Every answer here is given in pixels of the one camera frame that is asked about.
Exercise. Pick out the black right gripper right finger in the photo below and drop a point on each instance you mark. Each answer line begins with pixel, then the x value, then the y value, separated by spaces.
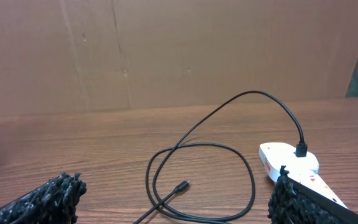
pixel 294 203

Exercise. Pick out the white charger adapter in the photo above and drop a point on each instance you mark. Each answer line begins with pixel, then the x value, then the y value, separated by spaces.
pixel 306 163

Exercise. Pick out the brown cardboard backdrop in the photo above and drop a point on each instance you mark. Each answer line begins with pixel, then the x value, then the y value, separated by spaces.
pixel 74 56

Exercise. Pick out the white power strip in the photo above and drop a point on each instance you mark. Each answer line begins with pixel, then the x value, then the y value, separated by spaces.
pixel 274 155

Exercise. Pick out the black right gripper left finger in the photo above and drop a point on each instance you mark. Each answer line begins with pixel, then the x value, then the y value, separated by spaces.
pixel 52 203

